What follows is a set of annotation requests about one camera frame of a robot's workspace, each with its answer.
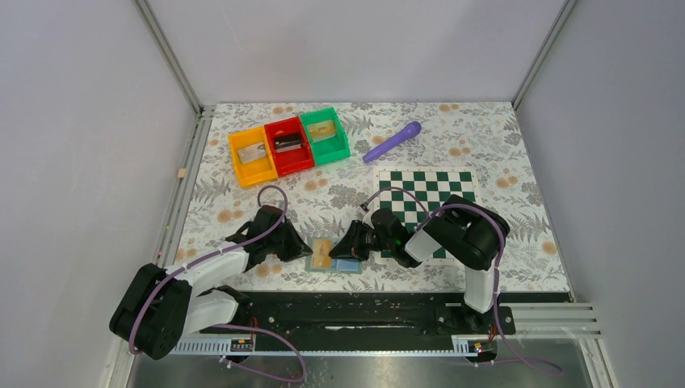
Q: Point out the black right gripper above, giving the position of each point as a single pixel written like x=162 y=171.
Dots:
x=350 y=246

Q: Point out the green white chessboard mat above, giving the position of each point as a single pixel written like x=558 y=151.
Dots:
x=411 y=192

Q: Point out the red plastic bin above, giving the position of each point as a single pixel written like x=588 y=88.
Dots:
x=290 y=162

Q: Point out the yellow plastic bin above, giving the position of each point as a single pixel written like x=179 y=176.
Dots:
x=263 y=170

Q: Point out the green plastic bin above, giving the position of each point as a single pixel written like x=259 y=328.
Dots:
x=331 y=150

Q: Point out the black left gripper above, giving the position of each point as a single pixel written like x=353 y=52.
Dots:
x=298 y=248

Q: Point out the purple plastic tube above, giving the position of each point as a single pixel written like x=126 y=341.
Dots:
x=410 y=131

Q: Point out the gold card stack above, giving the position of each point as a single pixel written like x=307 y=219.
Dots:
x=321 y=131

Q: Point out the silver card stack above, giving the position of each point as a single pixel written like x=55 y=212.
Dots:
x=252 y=153

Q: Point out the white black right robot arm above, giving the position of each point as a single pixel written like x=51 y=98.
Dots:
x=470 y=233

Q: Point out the floral patterned tablecloth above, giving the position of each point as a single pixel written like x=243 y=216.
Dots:
x=323 y=201

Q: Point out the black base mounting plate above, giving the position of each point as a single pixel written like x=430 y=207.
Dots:
x=374 y=322

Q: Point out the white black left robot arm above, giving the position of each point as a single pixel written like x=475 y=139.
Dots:
x=161 y=305

